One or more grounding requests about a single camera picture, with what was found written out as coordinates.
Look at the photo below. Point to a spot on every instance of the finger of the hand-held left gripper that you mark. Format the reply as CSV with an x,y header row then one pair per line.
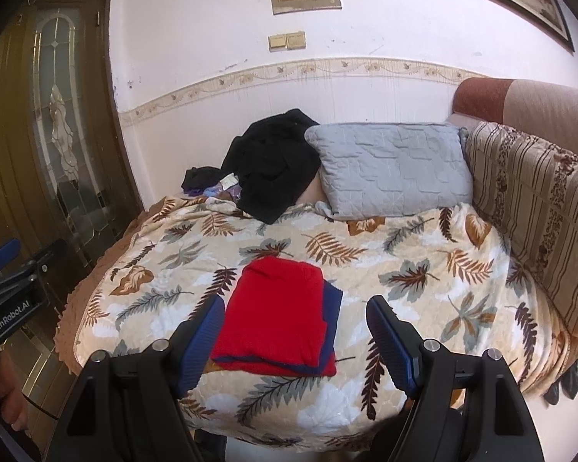
x,y
46,262
0,256

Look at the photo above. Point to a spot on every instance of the white packet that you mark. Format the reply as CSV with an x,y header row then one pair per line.
x,y
228,181

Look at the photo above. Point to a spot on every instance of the black garment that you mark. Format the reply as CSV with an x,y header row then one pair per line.
x,y
274,168

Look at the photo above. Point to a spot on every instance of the leaf print blanket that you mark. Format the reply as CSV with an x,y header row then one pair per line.
x,y
414,269

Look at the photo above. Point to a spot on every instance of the brown and beige sofa backrest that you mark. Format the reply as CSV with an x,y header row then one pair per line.
x,y
520,103

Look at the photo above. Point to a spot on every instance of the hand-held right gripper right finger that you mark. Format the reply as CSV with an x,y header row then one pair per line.
x,y
392,341

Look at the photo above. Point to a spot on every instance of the purple cloth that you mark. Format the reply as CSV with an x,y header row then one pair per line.
x,y
212,191

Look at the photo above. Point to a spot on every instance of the grey quilted pillow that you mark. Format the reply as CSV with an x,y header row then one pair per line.
x,y
390,168

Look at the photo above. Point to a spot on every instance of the black slipper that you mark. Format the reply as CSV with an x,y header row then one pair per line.
x,y
553,391
571,380

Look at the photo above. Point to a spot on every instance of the wooden door with glass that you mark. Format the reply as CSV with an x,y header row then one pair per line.
x,y
43,130

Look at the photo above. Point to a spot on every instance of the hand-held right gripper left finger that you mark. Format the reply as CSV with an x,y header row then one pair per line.
x,y
201,341

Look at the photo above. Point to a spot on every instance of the small black cloth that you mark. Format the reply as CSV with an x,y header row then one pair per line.
x,y
200,179

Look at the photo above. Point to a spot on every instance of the person's left hand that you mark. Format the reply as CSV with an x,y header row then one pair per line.
x,y
12,394

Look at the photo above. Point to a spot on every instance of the striped floral sofa cushion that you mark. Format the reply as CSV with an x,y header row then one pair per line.
x,y
534,211

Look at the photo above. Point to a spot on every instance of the red and blue shirt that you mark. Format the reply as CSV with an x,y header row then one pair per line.
x,y
274,317

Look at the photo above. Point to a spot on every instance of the gold wall switch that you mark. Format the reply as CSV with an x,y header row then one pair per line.
x,y
278,42
296,40

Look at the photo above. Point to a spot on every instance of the beige pillow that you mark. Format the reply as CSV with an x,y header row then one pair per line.
x,y
310,191

